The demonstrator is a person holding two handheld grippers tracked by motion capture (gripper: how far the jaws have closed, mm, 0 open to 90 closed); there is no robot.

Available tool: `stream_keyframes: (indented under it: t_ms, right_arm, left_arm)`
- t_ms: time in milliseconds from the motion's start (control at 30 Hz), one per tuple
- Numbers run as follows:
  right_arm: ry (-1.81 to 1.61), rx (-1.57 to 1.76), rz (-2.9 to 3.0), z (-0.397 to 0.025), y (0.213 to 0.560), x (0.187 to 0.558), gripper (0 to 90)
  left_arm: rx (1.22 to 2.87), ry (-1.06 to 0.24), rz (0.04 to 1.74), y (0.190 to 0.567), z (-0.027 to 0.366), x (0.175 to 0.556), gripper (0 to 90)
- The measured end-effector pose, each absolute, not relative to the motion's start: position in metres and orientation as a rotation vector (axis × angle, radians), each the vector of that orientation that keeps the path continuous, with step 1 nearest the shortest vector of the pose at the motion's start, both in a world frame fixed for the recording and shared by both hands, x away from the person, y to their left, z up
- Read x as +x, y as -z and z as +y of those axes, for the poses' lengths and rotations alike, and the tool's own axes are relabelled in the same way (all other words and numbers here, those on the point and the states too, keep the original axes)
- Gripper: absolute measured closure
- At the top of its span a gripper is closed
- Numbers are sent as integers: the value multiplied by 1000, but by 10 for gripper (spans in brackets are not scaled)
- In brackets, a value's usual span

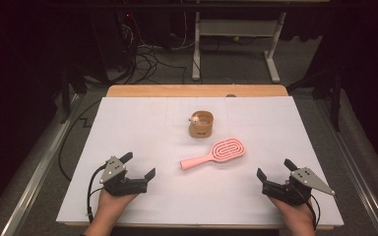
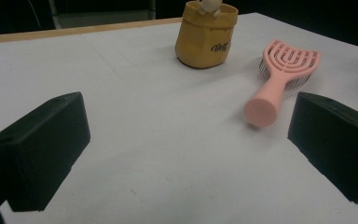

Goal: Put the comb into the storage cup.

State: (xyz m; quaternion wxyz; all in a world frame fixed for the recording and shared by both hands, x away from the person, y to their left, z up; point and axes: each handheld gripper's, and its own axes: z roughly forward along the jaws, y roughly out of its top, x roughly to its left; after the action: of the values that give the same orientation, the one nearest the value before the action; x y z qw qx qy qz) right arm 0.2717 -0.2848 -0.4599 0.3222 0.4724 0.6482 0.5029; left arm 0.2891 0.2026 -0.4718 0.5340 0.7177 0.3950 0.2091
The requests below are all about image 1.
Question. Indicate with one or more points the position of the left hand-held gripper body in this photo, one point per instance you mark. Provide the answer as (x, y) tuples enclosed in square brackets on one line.
[(121, 185)]

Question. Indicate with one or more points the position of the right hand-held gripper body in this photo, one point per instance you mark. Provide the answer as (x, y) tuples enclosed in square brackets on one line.
[(288, 193)]

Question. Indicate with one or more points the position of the pink hairbrush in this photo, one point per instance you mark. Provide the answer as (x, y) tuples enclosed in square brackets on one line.
[(197, 161)]

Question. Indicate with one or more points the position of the person's right hand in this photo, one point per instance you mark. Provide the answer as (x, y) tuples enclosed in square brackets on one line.
[(293, 213)]

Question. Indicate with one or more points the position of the person's left hand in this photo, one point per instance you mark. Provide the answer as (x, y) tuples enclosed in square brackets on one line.
[(111, 205)]

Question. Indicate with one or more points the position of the white board sheet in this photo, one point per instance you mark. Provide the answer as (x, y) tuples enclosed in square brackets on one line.
[(164, 131)]

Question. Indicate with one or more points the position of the small wooden box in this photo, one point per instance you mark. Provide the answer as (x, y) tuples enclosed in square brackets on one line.
[(201, 130)]

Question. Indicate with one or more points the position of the dark metal stand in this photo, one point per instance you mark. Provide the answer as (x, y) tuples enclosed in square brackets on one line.
[(66, 95), (335, 98)]

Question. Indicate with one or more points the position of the wooden table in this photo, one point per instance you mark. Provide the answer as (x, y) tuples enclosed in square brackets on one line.
[(177, 90)]

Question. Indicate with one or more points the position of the dark equipment box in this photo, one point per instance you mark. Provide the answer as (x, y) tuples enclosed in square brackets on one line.
[(114, 39)]

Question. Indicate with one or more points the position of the small green ball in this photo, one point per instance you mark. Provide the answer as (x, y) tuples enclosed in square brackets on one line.
[(236, 38)]

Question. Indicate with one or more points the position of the metal floor rail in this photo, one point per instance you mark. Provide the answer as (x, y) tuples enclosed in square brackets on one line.
[(36, 177), (351, 157)]

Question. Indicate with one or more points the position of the white metal stand frame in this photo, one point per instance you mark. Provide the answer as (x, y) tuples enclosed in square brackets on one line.
[(236, 28)]

